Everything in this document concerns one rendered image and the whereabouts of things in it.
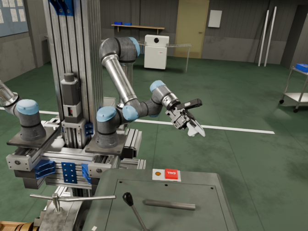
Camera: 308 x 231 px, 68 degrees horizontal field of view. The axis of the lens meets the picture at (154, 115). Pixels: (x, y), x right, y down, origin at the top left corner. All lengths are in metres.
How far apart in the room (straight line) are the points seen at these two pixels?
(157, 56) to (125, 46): 6.15
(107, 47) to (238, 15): 9.01
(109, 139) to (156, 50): 6.13
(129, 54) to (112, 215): 0.82
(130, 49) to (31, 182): 1.06
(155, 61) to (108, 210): 6.73
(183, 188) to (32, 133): 1.01
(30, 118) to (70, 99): 0.27
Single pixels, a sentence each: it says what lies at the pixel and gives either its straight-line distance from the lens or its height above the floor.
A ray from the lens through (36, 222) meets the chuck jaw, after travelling 1.18.
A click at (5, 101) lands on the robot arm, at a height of 1.39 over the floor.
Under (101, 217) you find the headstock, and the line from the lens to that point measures 0.96.
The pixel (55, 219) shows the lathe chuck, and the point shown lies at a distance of 1.03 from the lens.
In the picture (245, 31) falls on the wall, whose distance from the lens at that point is 10.21.
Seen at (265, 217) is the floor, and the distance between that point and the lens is 2.93.
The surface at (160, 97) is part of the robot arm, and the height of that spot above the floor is 1.59.
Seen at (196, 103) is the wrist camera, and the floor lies 1.60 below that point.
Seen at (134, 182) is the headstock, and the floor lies 1.25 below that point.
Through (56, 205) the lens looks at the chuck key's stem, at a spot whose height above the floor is 1.28.
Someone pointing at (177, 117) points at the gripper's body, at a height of 1.53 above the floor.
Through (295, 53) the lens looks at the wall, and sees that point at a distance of 10.12.
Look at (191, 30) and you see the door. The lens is 9.79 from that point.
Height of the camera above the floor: 1.99
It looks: 26 degrees down
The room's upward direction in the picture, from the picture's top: 4 degrees clockwise
